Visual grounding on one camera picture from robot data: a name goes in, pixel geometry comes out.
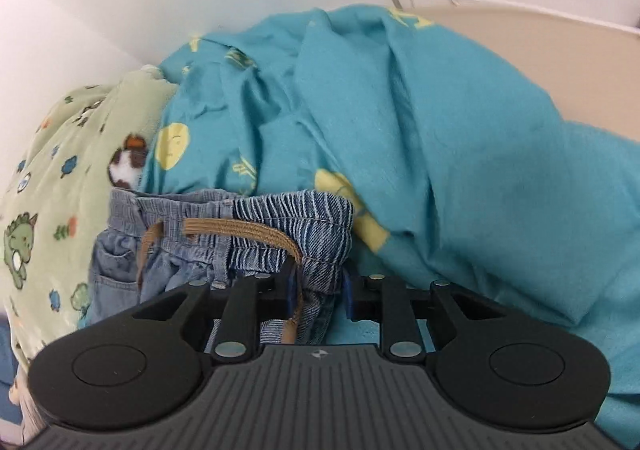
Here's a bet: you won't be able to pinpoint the green dinosaur fleece blanket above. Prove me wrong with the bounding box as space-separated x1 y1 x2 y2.
1 66 176 366

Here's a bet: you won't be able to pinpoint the teal smiley bed sheet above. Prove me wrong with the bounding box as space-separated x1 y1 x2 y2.
141 6 639 447

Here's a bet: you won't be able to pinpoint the blue denim jeans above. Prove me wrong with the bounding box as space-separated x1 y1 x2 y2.
85 189 354 345

